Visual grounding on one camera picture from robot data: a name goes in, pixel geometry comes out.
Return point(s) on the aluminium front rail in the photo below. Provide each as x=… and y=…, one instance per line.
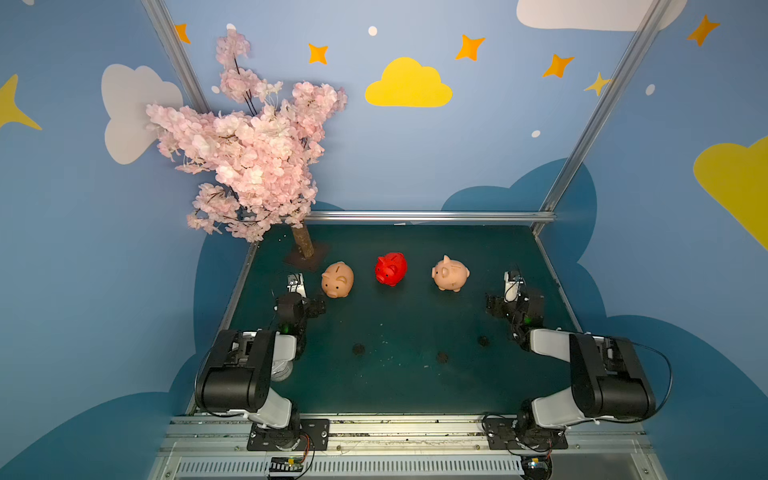
x=401, y=447

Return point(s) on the pink cherry blossom tree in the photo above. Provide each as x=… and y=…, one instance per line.
x=260, y=157

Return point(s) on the tan piggy bank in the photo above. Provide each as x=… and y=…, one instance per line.
x=450, y=275
x=337, y=280

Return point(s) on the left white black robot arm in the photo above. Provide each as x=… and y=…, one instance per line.
x=236, y=378

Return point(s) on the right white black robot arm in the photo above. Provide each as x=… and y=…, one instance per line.
x=607, y=379

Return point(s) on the red piggy bank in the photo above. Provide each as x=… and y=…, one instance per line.
x=391, y=268

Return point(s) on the right circuit board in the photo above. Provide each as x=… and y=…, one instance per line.
x=536, y=468

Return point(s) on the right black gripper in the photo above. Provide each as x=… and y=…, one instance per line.
x=498, y=304

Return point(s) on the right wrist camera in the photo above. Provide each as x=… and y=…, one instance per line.
x=513, y=285

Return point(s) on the left green circuit board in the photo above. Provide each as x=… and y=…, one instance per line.
x=286, y=467

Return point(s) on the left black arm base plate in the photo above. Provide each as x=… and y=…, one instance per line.
x=299, y=435

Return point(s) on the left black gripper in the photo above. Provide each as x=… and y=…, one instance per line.
x=312, y=306

